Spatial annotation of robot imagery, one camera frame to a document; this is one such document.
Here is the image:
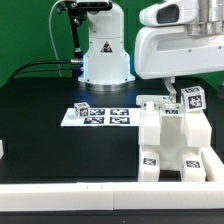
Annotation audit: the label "white long chair side front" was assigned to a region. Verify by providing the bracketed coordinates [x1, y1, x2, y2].
[136, 95, 212, 147]

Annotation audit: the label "white chair seat part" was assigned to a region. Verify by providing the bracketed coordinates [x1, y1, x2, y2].
[139, 99, 204, 171]

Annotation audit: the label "black cables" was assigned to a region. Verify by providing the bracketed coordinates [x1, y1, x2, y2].
[7, 59, 84, 83]

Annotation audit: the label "black camera stand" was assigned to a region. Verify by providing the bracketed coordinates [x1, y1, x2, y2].
[56, 0, 112, 59]

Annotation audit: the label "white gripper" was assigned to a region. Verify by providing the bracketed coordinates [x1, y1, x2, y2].
[134, 26, 224, 102]

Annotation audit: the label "grey cable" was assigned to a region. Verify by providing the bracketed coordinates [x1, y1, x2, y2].
[48, 0, 68, 78]

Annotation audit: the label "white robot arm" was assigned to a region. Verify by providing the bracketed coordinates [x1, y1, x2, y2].
[78, 0, 224, 95]

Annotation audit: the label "white part at left edge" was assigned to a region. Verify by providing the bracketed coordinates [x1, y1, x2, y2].
[0, 140, 4, 160]

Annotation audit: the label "small white tagged cube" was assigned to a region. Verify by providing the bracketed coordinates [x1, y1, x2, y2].
[181, 86, 206, 112]

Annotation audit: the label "small white tagged block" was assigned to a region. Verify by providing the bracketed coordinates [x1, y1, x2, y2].
[74, 102, 90, 117]

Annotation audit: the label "white chair back panel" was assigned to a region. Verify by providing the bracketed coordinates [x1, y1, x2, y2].
[61, 108, 140, 127]

